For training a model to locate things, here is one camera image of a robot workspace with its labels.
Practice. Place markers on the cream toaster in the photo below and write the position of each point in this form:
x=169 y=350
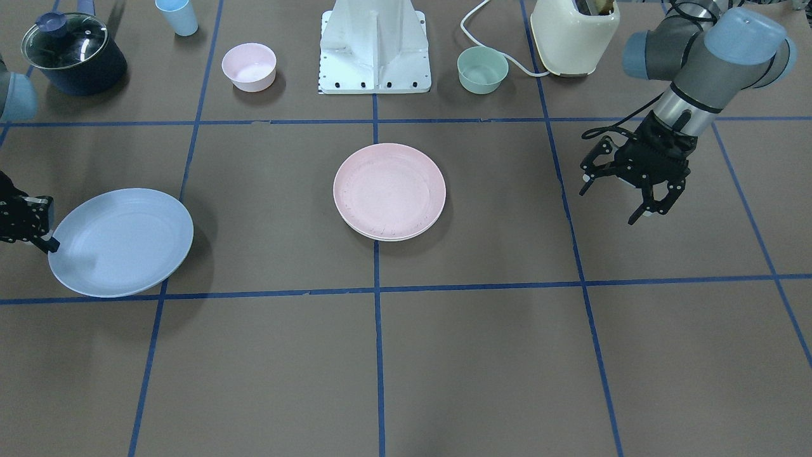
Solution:
x=572 y=36

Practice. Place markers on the blue tape strip far horizontal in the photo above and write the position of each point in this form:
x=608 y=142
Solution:
x=87 y=124

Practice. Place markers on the top pink plate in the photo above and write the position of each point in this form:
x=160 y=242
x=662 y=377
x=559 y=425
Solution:
x=389 y=192

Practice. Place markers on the light blue plate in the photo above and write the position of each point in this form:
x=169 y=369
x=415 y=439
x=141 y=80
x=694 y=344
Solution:
x=121 y=243

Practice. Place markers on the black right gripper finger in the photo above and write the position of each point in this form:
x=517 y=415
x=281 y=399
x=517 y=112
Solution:
x=47 y=244

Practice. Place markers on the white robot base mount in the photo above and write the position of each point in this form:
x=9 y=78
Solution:
x=374 y=48

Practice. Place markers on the light blue cup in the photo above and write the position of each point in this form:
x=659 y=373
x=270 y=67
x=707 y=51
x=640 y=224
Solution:
x=180 y=15

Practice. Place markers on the dark blue pot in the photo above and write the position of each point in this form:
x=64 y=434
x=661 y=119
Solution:
x=93 y=76

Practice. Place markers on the blue tape strip horizontal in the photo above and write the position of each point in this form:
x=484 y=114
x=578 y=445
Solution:
x=87 y=124
x=406 y=289

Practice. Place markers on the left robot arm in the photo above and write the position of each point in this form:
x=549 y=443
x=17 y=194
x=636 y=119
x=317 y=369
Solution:
x=707 y=52

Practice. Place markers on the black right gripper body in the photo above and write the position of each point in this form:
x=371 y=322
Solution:
x=19 y=219

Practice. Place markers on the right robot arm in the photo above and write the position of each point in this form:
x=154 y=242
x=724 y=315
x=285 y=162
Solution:
x=18 y=101

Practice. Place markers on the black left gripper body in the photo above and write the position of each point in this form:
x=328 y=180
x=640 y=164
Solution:
x=660 y=145

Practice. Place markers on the glass pot lid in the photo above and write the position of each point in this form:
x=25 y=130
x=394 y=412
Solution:
x=60 y=40

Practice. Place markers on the blue tape strip center vertical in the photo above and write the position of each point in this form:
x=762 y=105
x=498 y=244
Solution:
x=379 y=352

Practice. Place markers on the pink bowl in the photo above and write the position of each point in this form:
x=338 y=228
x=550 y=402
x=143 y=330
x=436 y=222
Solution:
x=251 y=67

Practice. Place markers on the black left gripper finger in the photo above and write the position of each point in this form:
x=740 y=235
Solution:
x=592 y=171
x=650 y=205

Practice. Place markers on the blue tape strip near horizontal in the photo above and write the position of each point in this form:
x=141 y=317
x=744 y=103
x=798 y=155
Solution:
x=406 y=289

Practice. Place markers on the green bowl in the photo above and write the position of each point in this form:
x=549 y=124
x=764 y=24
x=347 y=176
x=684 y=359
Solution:
x=481 y=69

